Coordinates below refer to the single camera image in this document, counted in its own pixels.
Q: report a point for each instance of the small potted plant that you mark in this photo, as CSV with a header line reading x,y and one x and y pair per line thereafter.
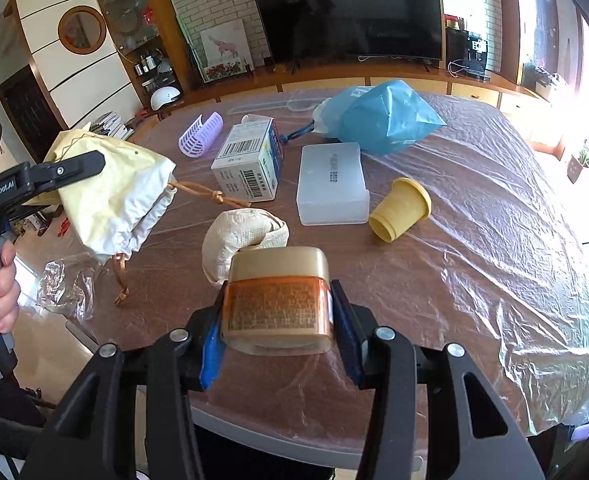
x,y
580,162

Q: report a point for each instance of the white helmet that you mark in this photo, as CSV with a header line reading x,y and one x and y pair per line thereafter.
x,y
164,97

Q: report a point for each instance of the amber jar with gold lid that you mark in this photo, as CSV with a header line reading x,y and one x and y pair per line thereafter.
x,y
274,310

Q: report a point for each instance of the white cardboard box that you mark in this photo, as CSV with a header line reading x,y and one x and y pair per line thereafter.
x,y
244,160

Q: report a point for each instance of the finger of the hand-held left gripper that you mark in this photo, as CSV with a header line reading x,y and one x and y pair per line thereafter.
x,y
74,165

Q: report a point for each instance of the stack of books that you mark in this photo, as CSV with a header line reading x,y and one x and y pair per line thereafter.
x,y
109,127

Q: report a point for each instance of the crumpled clear plastic wrap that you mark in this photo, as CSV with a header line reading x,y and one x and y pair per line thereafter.
x,y
64,285

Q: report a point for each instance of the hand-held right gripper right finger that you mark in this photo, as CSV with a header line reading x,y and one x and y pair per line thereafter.
x,y
347,340

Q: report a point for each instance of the wooden television cabinet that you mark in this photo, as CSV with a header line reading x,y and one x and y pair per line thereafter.
x,y
424,80

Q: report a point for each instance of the wooden side table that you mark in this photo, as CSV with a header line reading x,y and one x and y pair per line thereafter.
x,y
144,121

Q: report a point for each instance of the black coffee machine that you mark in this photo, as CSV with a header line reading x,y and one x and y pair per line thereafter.
x,y
467,52

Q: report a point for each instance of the black flat television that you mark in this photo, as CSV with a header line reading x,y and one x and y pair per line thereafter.
x,y
344,15

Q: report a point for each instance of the round framed picture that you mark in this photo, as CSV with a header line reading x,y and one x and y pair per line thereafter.
x,y
82,30

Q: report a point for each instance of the giraffe picture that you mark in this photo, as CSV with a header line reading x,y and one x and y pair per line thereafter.
x,y
224,50

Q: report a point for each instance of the translucent plastic box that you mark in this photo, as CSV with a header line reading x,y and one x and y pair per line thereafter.
x,y
332,185

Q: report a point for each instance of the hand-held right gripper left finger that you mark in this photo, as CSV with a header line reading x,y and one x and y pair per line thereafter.
x,y
212,355

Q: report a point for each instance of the purple hair roller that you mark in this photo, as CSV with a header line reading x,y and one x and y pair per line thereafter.
x,y
199,135

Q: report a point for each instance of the dark wooden door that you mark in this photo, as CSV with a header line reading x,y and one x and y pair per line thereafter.
x,y
29,115

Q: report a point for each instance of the yellow plastic cup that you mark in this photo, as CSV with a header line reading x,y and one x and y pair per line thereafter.
x,y
399,210

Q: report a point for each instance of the glass display cabinet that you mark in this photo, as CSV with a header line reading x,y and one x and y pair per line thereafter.
x,y
134,25

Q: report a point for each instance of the crumpled paper towel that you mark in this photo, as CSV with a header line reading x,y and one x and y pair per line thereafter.
x,y
234,240

